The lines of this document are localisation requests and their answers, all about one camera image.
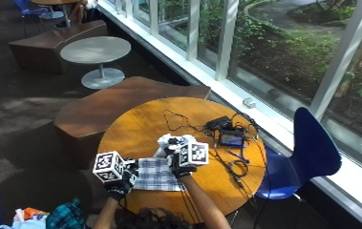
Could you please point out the person's left hand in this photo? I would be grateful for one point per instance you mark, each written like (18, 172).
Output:
(126, 186)

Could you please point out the person's right hand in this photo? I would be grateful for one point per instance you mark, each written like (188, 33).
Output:
(183, 168)

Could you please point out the white marker cube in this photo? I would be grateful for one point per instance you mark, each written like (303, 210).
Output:
(194, 154)
(108, 166)

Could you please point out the blue white checked cloth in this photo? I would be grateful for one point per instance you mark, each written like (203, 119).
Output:
(158, 176)

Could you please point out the black box device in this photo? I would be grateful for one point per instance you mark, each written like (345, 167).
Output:
(219, 122)

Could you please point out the black device with blue screen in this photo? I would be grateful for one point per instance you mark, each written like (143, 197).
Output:
(232, 138)

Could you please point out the blue pen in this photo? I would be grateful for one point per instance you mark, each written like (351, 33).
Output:
(239, 156)

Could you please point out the large brown bench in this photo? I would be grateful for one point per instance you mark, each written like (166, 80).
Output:
(104, 111)

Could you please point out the teal checked bag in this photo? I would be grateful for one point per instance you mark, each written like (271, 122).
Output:
(66, 216)

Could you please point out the small white window latch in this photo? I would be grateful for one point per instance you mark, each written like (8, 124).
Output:
(250, 102)

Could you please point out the orange packet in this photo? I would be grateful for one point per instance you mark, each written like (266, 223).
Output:
(34, 212)

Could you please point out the blue plastic chair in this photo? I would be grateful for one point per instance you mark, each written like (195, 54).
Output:
(312, 152)
(30, 8)

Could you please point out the round white side table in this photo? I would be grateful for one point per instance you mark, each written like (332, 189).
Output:
(96, 50)

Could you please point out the small brown bench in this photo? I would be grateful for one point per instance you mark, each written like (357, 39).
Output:
(50, 47)

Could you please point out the round wooden table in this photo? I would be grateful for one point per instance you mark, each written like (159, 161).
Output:
(54, 2)

